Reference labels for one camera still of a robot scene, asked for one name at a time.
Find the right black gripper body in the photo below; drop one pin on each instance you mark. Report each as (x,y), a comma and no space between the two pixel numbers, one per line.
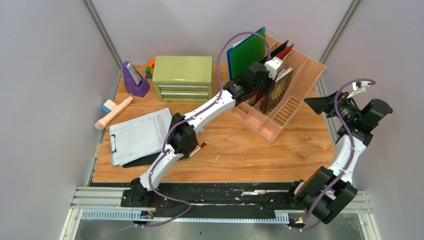
(346,111)

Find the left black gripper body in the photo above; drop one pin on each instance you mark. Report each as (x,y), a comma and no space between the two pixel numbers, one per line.
(266,84)

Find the black Moon and Sixpence book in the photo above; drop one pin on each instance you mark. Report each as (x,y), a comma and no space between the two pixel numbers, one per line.
(278,90)

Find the red folder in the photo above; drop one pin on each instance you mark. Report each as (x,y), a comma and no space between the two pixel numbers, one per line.
(279,52)

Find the peach file organizer rack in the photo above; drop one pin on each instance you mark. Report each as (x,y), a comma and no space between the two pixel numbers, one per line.
(303,79)

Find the green drawer cabinet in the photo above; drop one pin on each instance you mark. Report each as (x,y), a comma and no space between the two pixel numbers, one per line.
(180,78)

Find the clipboard with white papers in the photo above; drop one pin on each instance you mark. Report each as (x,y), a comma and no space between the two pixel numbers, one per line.
(139,137)

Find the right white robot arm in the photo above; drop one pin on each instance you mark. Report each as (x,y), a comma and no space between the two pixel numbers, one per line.
(330,189)

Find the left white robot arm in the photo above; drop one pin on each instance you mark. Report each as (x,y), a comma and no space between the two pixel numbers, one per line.
(181,138)

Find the green folder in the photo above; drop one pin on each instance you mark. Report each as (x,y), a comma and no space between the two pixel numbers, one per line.
(246,56)

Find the blue folder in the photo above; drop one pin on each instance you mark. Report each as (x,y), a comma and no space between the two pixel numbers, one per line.
(228,66)

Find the red white pen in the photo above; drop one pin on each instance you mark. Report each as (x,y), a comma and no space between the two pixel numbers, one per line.
(198,148)

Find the orange tape dispenser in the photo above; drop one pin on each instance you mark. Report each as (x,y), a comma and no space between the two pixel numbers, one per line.
(150,69)

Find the purple phone stand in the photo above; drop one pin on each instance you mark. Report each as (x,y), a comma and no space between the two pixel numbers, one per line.
(140,90)

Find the grey phone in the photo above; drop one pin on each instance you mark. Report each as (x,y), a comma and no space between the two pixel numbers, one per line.
(134,73)

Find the black notebook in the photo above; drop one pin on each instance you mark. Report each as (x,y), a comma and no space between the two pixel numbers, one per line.
(143,161)

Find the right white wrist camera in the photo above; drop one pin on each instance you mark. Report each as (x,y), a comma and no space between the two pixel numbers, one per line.
(358,87)

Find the aluminium frame rail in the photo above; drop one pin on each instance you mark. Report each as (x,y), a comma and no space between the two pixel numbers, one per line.
(104,203)

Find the black mounting base plate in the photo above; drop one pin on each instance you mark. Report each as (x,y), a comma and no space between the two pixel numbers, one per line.
(213,200)

